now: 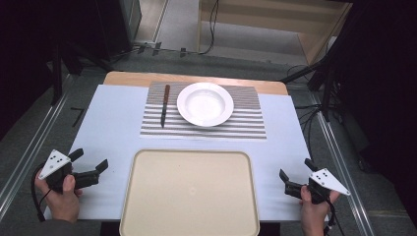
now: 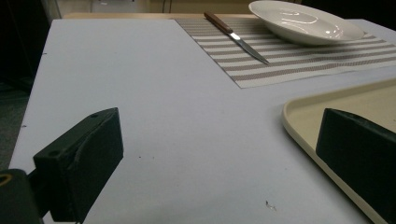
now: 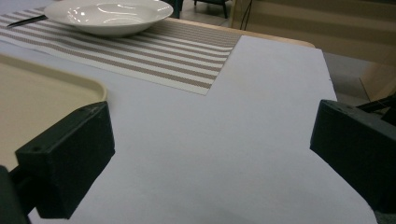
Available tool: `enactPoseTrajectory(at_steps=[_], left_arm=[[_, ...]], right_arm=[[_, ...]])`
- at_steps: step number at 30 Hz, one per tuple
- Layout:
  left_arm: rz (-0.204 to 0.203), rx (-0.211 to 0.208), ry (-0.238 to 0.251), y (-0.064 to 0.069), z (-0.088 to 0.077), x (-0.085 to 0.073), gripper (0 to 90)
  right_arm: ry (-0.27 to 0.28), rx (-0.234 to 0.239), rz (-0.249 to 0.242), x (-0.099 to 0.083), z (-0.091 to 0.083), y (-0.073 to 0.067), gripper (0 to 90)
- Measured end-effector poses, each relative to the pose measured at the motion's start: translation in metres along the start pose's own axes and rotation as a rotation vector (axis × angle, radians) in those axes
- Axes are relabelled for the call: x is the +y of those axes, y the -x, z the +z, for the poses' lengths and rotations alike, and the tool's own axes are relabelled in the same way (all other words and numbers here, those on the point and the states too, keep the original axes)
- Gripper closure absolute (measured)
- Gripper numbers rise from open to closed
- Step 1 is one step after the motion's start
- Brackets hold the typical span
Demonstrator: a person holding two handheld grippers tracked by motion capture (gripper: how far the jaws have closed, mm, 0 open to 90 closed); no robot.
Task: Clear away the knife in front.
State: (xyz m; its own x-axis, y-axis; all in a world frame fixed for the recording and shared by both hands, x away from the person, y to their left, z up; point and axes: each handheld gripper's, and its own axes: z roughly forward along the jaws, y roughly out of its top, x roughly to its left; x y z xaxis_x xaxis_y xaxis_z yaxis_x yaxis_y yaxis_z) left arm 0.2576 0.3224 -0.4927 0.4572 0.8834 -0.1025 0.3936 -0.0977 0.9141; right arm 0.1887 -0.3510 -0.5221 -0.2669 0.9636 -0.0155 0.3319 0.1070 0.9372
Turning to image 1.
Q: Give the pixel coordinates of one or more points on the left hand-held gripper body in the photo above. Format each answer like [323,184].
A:
[55,162]

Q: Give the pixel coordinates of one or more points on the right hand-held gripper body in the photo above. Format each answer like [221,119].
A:
[326,182]

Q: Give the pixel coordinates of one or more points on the person's right hand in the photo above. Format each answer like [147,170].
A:
[313,218]

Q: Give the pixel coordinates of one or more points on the person's left hand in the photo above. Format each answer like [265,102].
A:
[62,205]

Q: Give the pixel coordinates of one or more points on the white table cover sheet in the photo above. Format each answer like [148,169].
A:
[111,131]

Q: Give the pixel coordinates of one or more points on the grey striped placemat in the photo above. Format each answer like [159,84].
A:
[242,121]

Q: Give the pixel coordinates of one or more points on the black tripod stand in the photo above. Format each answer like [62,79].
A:
[324,78]

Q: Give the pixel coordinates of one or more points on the black metal stand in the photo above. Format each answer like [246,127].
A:
[59,65]

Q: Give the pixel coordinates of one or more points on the wooden table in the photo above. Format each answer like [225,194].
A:
[131,78]

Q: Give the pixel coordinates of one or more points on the beige plastic tray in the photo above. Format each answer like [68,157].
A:
[190,193]

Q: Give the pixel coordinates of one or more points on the white deep plate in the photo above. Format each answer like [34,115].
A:
[205,104]

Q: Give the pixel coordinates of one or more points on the dark cabinet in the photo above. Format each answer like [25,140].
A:
[119,23]

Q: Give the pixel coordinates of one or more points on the light wooden shelf unit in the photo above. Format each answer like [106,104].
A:
[295,19]

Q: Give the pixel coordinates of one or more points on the metal floor rail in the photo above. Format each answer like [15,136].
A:
[29,157]
[341,170]

